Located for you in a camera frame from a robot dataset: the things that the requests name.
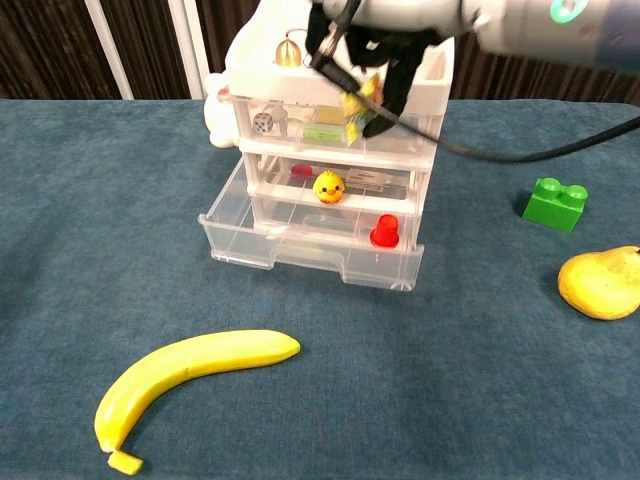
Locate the teal table cloth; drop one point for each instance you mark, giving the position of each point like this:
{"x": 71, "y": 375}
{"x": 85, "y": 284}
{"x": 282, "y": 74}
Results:
{"x": 150, "y": 250}

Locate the yellow printed packet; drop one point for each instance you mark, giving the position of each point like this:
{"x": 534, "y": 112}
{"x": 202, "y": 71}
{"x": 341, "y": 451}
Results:
{"x": 357, "y": 107}

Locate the white aluminium frame post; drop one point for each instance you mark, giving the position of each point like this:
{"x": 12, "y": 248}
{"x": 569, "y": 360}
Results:
{"x": 187, "y": 50}
{"x": 107, "y": 50}

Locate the yellow block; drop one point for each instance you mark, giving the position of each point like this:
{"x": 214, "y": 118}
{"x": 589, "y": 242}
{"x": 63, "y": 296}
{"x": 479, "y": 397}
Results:
{"x": 329, "y": 115}

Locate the clear plastic drawer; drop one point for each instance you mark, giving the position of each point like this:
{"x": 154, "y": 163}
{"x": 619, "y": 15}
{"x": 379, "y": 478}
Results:
{"x": 425, "y": 127}
{"x": 300, "y": 250}
{"x": 390, "y": 206}

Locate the small gold bell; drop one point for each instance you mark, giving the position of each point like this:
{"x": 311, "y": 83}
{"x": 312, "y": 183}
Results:
{"x": 289, "y": 52}

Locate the green tube white cap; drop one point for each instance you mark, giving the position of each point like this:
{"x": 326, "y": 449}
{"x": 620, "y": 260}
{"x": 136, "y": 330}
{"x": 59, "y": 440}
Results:
{"x": 322, "y": 134}

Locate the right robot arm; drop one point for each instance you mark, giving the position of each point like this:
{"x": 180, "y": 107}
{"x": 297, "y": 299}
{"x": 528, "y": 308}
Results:
{"x": 575, "y": 30}

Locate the white fishing game toy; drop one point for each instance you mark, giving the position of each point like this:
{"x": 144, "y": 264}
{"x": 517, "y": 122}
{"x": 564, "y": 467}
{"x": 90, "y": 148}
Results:
{"x": 220, "y": 120}

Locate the red plastic cup piece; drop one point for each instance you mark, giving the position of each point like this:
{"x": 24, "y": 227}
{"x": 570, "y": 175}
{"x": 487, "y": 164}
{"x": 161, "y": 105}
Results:
{"x": 385, "y": 232}

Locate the yellow toy banana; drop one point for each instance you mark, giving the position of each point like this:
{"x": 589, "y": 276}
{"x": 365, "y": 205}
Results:
{"x": 165, "y": 365}

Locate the grey dice dark dots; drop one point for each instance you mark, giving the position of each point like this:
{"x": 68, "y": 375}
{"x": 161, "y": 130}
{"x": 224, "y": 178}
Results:
{"x": 263, "y": 123}

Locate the white printed card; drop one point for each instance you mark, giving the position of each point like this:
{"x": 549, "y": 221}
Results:
{"x": 370, "y": 179}

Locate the beige wooden toy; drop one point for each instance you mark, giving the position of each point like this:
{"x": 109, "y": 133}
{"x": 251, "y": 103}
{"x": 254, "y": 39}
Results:
{"x": 281, "y": 117}

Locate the flat red piece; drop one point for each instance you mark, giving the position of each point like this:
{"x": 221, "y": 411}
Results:
{"x": 302, "y": 170}

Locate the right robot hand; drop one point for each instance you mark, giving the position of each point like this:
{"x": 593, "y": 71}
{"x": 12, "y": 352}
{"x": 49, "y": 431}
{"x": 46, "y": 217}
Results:
{"x": 400, "y": 50}

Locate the white drawer cabinet frame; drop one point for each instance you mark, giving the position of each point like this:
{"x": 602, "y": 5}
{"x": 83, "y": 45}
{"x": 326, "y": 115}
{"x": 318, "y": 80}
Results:
{"x": 265, "y": 82}

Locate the yellow chick toy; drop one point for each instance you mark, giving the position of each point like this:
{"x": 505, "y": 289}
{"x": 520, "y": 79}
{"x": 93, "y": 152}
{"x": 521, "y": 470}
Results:
{"x": 328, "y": 187}

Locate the green building block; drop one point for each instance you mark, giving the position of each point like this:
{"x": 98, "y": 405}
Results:
{"x": 552, "y": 207}

